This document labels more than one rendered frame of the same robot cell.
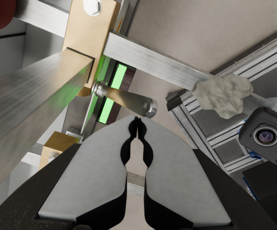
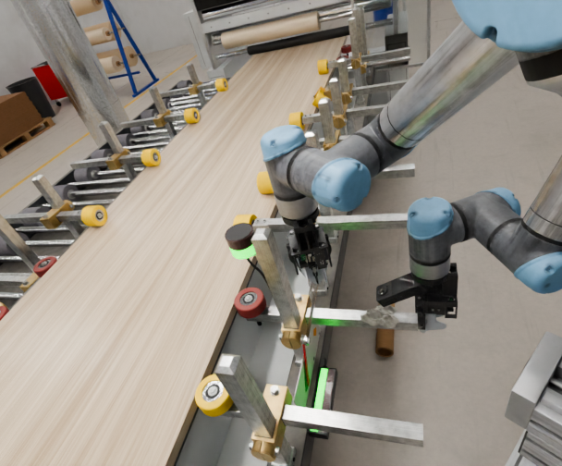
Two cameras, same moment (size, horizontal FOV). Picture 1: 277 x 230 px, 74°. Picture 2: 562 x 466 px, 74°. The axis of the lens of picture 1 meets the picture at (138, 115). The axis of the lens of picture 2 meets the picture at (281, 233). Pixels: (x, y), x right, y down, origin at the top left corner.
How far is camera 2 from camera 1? 81 cm
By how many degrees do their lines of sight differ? 81
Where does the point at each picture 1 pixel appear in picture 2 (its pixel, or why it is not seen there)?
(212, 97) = (374, 319)
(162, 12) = not seen: hidden behind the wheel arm
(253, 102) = (403, 315)
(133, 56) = (322, 313)
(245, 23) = (498, 410)
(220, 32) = (473, 430)
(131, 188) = (348, 420)
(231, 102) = (384, 314)
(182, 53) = not seen: outside the picture
